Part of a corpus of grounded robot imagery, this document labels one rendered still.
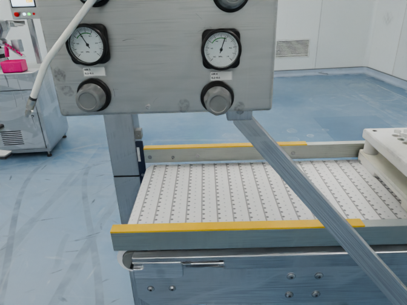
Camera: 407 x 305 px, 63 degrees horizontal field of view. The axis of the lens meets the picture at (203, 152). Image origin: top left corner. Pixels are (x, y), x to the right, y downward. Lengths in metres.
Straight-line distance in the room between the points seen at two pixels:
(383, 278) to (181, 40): 0.33
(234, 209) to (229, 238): 0.10
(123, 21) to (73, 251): 1.80
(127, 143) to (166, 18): 0.43
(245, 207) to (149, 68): 0.31
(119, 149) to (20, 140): 2.60
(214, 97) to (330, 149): 0.46
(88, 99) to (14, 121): 2.91
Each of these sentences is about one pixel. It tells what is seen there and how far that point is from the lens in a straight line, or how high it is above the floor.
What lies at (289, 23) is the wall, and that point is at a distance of 5.91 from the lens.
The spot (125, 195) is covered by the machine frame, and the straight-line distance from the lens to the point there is 0.79.
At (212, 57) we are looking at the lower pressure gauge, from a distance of 0.32.
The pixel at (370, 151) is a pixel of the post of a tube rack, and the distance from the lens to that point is 0.73.
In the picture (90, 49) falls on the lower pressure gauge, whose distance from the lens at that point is 0.33.
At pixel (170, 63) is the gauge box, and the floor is 1.20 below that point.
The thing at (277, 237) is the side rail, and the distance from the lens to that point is 0.47.
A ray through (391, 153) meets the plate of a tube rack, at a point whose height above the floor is 1.01.
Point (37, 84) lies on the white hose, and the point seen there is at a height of 1.19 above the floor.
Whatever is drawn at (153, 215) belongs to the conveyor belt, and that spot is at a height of 0.94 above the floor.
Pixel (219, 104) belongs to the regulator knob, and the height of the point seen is 1.17.
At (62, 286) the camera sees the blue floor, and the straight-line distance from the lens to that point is 1.88.
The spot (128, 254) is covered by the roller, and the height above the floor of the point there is 0.93.
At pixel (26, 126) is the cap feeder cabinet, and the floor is 0.31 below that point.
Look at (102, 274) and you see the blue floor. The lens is 1.87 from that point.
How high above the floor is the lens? 1.26
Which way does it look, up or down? 25 degrees down
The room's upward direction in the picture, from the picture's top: 2 degrees counter-clockwise
